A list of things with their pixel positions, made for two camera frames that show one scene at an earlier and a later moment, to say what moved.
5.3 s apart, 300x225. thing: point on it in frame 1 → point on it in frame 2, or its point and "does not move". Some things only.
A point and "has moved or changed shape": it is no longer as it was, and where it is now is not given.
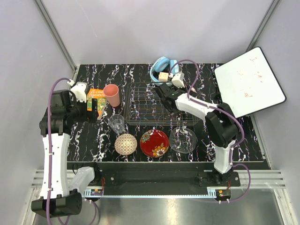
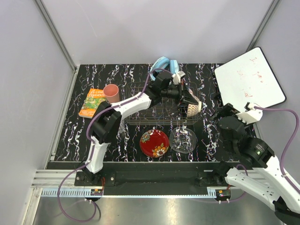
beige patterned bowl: [125, 144] has moved or changed shape
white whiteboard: [248, 84] does not move
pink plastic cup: [111, 92] does not move
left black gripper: [87, 116] → [188, 96]
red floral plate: [154, 143] does not move
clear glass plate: [183, 140] does not move
